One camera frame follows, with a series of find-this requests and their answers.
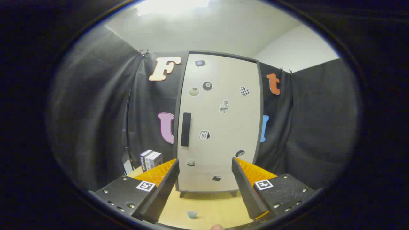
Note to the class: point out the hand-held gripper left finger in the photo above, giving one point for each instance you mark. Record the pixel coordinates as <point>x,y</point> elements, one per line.
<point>163,195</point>

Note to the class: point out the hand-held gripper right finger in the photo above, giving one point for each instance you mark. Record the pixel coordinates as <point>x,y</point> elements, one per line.
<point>247,195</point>

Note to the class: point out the small blue white tube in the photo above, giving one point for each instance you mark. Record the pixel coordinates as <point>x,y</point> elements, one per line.
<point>192,214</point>

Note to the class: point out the white cabinet door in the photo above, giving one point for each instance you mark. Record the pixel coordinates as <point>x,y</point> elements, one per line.
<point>223,143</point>

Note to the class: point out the white spine book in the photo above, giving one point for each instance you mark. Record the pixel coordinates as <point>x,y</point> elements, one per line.
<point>147,161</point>

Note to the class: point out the thin black stand pole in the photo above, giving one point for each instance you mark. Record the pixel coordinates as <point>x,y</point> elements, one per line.
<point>127,127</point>

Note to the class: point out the dark grey cabinet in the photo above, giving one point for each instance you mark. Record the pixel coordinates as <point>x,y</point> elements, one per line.
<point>260,111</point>

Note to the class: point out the black backdrop cloth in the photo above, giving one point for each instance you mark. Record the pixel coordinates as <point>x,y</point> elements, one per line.
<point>96,111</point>

